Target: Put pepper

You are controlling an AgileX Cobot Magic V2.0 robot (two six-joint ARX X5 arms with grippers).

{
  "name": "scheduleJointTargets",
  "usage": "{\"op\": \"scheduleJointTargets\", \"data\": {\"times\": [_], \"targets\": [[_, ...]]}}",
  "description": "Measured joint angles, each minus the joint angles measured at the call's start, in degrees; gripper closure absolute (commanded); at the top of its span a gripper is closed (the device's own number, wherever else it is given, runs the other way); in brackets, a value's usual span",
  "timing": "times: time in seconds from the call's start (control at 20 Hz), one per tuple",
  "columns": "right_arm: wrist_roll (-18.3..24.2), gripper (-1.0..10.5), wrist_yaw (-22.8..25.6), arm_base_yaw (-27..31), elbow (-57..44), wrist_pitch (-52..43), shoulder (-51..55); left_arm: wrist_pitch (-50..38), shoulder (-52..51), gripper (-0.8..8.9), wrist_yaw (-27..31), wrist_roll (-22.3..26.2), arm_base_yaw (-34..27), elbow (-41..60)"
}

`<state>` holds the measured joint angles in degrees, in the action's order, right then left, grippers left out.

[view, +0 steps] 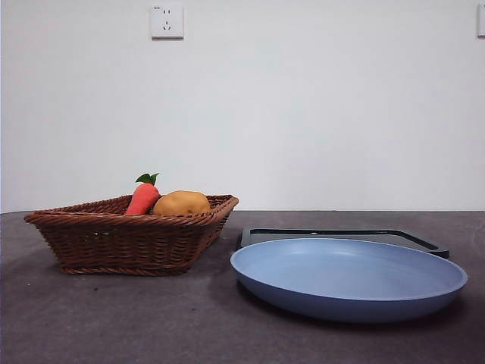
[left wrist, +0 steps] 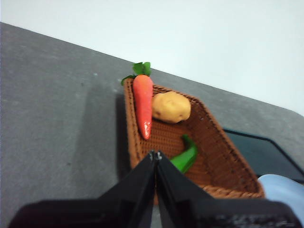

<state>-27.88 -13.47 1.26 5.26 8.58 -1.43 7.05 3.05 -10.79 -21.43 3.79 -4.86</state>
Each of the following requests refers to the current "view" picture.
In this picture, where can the blue round plate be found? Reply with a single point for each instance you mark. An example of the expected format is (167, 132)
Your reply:
(341, 280)

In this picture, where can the tan potato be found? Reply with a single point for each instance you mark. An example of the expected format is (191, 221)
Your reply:
(182, 203)

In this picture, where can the black rectangular tray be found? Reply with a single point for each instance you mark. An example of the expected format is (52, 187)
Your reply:
(288, 234)

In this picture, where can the orange carrot with green leaf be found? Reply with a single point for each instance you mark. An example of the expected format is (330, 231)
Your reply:
(142, 199)

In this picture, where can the brown wicker basket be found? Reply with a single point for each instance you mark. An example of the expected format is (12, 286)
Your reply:
(113, 242)

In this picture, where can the white wall socket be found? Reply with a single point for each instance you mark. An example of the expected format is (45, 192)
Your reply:
(168, 22)

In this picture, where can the white wall plate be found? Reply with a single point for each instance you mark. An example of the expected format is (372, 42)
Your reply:
(481, 22)

